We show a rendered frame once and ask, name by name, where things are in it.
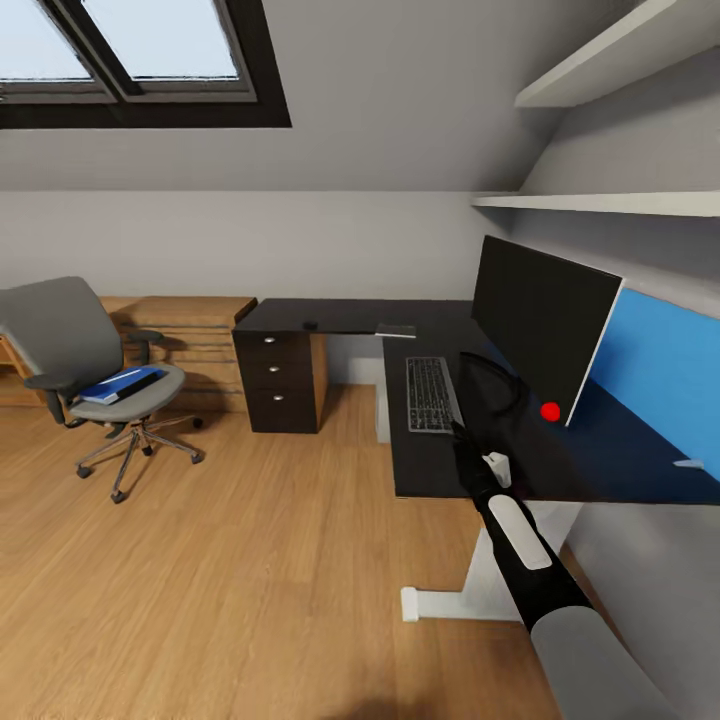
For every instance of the monitor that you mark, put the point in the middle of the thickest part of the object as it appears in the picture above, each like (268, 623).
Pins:
(547, 315)

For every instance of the swivel chair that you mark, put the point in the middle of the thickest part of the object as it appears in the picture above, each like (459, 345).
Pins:
(66, 337)

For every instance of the folder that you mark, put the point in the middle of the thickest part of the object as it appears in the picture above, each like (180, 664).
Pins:
(128, 380)

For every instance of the keyboard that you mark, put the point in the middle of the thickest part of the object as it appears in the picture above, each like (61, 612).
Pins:
(432, 403)

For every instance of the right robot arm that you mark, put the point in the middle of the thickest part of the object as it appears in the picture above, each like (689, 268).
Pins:
(592, 676)

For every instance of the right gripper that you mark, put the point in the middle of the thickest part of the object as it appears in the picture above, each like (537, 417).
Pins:
(468, 456)

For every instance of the cabinet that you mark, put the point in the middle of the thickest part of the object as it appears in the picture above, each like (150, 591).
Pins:
(198, 338)
(285, 380)

